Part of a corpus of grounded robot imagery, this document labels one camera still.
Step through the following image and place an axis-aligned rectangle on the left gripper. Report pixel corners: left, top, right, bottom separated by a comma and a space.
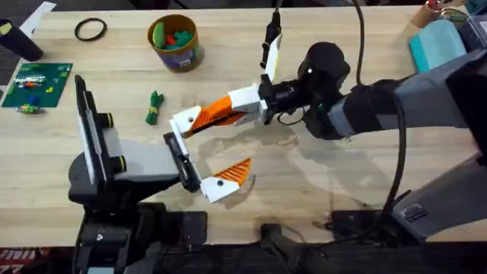
68, 105, 253, 207

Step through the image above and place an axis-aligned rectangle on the orange ribbed wedge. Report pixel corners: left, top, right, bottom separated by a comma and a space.
185, 120, 221, 139

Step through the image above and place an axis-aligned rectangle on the green toy vegetable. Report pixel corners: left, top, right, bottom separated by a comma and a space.
145, 90, 166, 126

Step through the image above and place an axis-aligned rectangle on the right wrist upright plate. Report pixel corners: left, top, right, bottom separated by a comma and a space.
259, 10, 285, 83

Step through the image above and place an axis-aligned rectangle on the wrist upright plate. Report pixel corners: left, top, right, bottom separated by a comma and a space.
259, 10, 285, 83
74, 75, 109, 188

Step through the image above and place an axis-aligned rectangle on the brown tub with toys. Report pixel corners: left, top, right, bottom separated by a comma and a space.
147, 14, 205, 74

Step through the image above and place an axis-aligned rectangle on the left wrist upright plate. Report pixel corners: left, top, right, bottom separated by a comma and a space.
74, 75, 109, 188

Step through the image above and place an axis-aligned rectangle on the green board with blocks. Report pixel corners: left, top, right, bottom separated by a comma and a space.
1, 62, 74, 109

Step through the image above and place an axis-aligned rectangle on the small green toy block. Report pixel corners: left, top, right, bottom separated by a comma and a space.
15, 103, 41, 115

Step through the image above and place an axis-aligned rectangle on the teal box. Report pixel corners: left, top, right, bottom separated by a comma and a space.
409, 18, 467, 74

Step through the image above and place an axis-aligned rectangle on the brown cardboard tube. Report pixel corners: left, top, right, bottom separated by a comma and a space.
410, 0, 444, 30

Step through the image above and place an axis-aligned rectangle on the white ruler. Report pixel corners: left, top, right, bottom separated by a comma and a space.
18, 1, 57, 39

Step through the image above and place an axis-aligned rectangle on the black cylinder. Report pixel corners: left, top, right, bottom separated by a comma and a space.
0, 18, 44, 62

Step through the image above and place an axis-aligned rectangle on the dark box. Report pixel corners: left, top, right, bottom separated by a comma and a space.
458, 14, 487, 54

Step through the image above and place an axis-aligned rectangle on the black rail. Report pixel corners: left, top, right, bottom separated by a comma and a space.
45, 223, 487, 274

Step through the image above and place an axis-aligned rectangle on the black cable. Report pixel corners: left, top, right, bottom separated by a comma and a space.
350, 0, 367, 86
330, 94, 407, 243

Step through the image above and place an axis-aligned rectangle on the black ring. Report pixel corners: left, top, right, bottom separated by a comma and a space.
74, 17, 108, 43

